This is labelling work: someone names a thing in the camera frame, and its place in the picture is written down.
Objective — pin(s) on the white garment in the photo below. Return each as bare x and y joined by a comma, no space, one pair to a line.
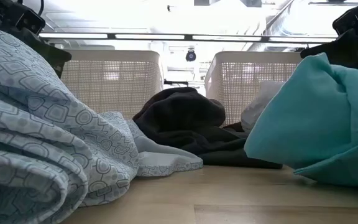
258,105

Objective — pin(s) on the black overhead camera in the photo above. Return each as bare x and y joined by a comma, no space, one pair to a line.
190,56

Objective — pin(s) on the light blue patterned shirt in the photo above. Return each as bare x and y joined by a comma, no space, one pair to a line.
42,133

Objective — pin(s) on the white plastic laundry basket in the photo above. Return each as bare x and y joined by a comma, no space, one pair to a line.
113,84
247,74

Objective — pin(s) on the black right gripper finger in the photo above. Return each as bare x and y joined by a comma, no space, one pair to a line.
343,49

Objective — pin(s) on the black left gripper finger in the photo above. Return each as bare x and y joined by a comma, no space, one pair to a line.
47,53

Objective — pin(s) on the teal garment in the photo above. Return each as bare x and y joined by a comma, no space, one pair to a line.
315,124

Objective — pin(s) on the black garment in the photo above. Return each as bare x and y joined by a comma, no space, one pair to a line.
185,124

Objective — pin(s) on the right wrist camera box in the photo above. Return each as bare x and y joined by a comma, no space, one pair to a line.
347,23

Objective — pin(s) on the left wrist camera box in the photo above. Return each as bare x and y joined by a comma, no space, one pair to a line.
30,21

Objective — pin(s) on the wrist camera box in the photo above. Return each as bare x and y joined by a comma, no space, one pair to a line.
30,21
347,23

